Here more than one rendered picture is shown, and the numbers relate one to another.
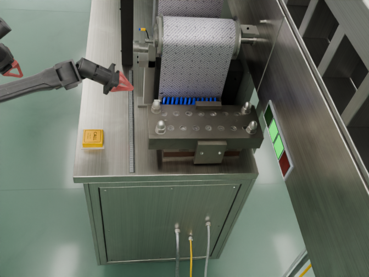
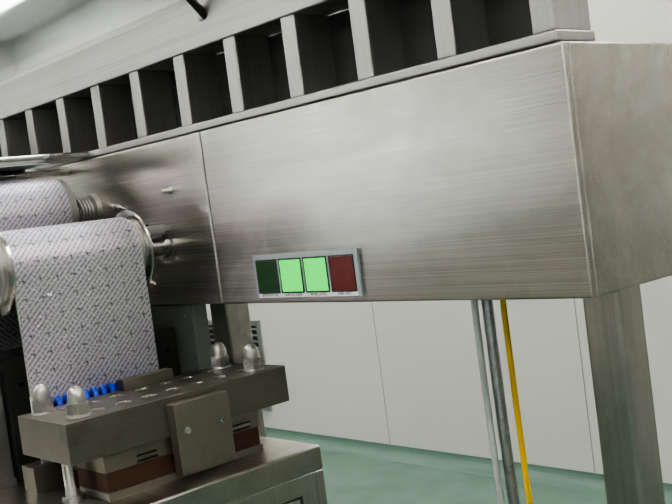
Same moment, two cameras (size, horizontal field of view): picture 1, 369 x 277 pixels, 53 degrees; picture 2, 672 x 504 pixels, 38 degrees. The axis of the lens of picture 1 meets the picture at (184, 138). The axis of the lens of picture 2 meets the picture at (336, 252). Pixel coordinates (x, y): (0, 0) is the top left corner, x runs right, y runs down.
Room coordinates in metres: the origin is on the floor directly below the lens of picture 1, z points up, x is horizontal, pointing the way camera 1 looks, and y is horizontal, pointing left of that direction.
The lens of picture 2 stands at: (-0.62, 0.40, 1.29)
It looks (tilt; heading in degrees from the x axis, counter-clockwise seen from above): 3 degrees down; 332
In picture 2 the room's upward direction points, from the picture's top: 8 degrees counter-clockwise
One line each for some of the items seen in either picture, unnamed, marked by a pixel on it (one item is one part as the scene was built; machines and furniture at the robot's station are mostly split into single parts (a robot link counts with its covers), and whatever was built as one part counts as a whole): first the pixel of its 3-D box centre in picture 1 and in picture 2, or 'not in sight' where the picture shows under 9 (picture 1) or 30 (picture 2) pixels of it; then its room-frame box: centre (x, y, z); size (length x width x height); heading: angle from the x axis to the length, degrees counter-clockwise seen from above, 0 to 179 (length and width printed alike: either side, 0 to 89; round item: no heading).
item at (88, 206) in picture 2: not in sight; (78, 212); (1.35, -0.09, 1.33); 0.07 x 0.07 x 0.07; 13
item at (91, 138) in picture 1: (93, 138); not in sight; (0.83, 0.33, 0.91); 0.07 x 0.07 x 0.02; 13
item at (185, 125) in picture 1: (203, 126); (159, 407); (0.90, -0.06, 1.00); 0.40 x 0.16 x 0.06; 103
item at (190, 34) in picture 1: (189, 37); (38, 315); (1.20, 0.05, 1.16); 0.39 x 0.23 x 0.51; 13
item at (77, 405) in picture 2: (160, 126); (76, 400); (0.82, 0.08, 1.05); 0.04 x 0.04 x 0.04
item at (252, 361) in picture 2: (252, 126); (251, 356); (0.90, -0.23, 1.05); 0.04 x 0.04 x 0.04
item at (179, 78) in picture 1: (193, 81); (92, 345); (1.01, 0.01, 1.11); 0.23 x 0.01 x 0.18; 103
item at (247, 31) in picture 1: (249, 30); (149, 229); (1.11, -0.15, 1.28); 0.06 x 0.05 x 0.02; 103
